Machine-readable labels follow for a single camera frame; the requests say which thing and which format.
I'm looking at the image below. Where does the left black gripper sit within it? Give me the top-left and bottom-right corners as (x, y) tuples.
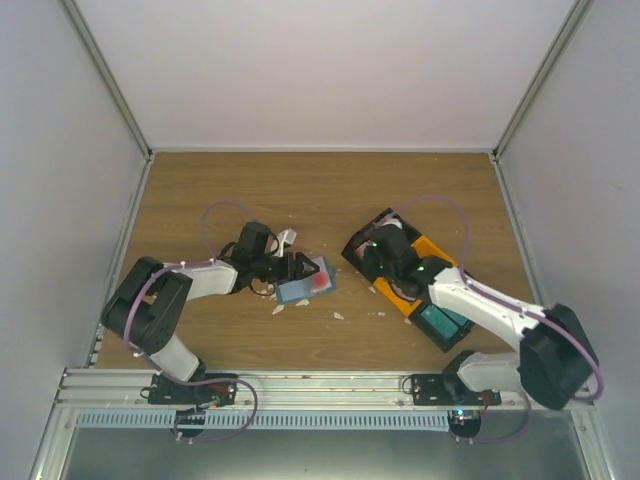
(253, 252), (320, 286)

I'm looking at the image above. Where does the red white credit card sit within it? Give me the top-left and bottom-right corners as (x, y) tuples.
(309, 270), (334, 295)

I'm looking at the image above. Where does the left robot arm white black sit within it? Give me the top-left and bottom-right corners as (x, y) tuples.
(100, 221), (321, 404)

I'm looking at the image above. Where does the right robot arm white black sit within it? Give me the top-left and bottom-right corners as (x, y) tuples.
(343, 215), (604, 410)

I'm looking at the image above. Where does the black card tray far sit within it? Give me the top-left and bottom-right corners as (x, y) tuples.
(341, 208), (420, 283)

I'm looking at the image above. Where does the black card tray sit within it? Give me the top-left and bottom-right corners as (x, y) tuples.
(341, 208), (420, 283)
(409, 304), (473, 353)

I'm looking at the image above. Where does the orange card tray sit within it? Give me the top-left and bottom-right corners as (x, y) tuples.
(372, 236), (457, 317)

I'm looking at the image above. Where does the black card tray near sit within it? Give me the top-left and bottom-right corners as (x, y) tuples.
(409, 304), (473, 353)

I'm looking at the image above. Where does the teal credit card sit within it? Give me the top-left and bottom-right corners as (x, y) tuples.
(421, 306), (467, 340)

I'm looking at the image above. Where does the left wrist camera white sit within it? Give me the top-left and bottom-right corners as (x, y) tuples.
(275, 228), (297, 257)

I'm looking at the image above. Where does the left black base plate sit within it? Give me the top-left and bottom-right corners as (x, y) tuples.
(140, 373), (237, 408)

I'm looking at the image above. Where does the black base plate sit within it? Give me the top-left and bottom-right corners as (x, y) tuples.
(400, 373), (502, 407)
(140, 373), (237, 408)

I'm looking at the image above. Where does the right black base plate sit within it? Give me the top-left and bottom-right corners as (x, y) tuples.
(400, 373), (502, 407)

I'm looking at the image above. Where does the slotted grey cable duct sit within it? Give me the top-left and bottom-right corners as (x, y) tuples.
(76, 409), (449, 432)

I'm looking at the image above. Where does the aluminium front rail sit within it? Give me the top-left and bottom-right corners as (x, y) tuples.
(53, 367), (596, 411)

